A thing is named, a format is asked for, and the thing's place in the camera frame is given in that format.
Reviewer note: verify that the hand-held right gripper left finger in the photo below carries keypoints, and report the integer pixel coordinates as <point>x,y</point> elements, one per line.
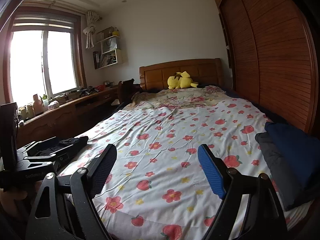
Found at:
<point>105,170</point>

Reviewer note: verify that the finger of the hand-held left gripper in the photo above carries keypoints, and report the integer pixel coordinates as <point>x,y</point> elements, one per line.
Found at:
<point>45,156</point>
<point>40,145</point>

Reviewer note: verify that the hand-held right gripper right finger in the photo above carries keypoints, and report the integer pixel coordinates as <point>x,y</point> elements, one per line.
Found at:
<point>211,172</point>

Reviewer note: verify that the black button coat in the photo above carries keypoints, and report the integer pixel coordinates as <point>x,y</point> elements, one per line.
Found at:
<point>75,142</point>

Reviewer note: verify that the person's left hand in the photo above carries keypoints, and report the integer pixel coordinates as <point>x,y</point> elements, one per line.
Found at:
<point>6,202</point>

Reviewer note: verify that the white jar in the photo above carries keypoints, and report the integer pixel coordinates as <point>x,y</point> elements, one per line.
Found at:
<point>30,110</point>

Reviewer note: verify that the wooden desk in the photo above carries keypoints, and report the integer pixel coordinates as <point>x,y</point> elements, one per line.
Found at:
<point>62,120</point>

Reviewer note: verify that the pink bottle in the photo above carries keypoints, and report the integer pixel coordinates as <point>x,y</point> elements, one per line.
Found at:
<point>37,105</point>

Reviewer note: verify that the strawberry print bed sheet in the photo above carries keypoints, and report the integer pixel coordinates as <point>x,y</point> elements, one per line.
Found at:
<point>175,155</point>

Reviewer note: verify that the white bottle green cap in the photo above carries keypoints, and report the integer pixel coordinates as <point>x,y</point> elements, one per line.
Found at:
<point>45,103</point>

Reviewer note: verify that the small white box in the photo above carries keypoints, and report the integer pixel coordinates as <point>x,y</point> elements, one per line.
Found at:
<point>53,105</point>

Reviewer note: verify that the folded grey garment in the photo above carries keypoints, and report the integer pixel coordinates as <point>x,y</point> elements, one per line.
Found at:
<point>272,160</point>

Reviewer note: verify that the white cloth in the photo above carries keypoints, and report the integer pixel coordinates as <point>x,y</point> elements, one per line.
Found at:
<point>115,102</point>

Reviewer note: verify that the floral blanket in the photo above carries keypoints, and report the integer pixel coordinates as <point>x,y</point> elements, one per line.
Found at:
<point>180,97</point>

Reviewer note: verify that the red basket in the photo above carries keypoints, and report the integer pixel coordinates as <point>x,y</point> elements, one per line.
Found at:
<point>101,88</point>

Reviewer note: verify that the wooden chair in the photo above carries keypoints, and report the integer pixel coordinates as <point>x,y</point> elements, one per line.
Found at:
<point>126,87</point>

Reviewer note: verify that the folded blue garment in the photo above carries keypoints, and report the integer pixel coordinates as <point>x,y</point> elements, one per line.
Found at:
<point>295,150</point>

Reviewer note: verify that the window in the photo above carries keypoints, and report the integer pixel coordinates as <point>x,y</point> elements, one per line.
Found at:
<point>60,60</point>

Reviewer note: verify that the yellow plush toy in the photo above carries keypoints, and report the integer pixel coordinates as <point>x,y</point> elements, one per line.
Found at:
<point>182,81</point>

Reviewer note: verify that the black binders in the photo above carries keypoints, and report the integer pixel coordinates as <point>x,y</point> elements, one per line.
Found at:
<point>96,60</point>

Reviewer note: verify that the wooden bed headboard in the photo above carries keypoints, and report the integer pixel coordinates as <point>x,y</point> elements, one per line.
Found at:
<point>155,75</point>

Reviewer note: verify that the white paper bag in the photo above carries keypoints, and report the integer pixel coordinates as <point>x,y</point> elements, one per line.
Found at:
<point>111,44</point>

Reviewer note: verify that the tied beige curtain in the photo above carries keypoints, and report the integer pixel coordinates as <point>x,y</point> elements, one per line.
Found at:
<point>90,30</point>

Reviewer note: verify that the wooden louvred wardrobe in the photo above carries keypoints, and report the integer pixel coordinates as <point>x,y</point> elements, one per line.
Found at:
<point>275,55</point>

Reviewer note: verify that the yellow green shelf ornament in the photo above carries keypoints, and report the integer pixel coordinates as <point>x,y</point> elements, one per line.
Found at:
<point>115,32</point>

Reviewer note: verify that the white wall shelf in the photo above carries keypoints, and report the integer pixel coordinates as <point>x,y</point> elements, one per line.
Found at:
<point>119,57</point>

